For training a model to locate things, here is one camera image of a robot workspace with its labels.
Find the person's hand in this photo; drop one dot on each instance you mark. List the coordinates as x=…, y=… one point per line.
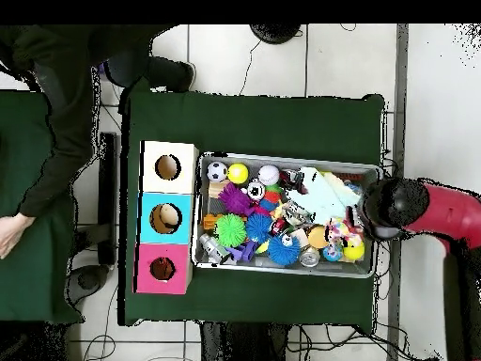
x=11, y=233

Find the blue spiky rubber ball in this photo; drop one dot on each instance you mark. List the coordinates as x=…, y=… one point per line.
x=282, y=251

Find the mint green muslin cloth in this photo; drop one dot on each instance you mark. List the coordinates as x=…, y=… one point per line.
x=319, y=195

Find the multicoloured printed cloth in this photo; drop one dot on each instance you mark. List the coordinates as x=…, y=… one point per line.
x=340, y=233

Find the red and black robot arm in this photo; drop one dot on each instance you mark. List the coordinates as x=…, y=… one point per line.
x=443, y=214

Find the wooden box with three holes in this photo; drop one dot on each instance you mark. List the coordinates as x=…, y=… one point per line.
x=169, y=233

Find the silver mesh bin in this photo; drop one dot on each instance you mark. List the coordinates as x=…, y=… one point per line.
x=270, y=272

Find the dark green table cloth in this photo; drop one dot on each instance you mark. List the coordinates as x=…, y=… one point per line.
x=244, y=124
x=34, y=282

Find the dark grey round base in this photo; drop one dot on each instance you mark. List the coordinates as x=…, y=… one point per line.
x=88, y=280

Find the black upright panel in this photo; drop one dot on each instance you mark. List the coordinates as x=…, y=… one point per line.
x=109, y=210

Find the person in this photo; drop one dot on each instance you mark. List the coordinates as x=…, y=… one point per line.
x=67, y=113

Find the small soccer ball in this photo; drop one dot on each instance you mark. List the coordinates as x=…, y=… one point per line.
x=217, y=172

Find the green spiky rubber ball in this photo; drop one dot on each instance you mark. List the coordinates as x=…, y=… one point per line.
x=231, y=230

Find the purple spiky rubber ball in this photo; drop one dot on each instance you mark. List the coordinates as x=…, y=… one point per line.
x=235, y=199

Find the yellow tennis ball toy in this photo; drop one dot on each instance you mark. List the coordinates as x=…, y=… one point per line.
x=238, y=173

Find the white baseball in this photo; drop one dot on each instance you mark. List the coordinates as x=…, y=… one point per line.
x=269, y=175

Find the black round stand base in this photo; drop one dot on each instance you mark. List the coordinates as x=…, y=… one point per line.
x=275, y=33

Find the yellow smiley ball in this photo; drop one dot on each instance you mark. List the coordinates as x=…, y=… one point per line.
x=355, y=252

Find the grey metal pole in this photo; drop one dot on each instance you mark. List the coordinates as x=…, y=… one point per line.
x=401, y=75

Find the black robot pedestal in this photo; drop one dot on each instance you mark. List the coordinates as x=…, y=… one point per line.
x=240, y=342

